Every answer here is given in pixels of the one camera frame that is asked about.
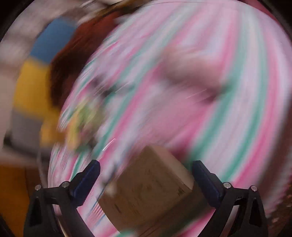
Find tan printed cardboard box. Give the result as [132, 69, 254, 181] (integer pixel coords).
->
[97, 145, 206, 237]

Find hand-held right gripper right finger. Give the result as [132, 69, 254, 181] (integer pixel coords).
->
[192, 160, 268, 237]

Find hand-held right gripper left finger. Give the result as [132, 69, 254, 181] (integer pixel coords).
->
[23, 160, 101, 237]

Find reddish brown knitted cloth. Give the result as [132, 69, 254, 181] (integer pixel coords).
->
[49, 11, 121, 107]

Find yellow green snack packet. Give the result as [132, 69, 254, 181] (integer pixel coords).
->
[58, 100, 103, 152]

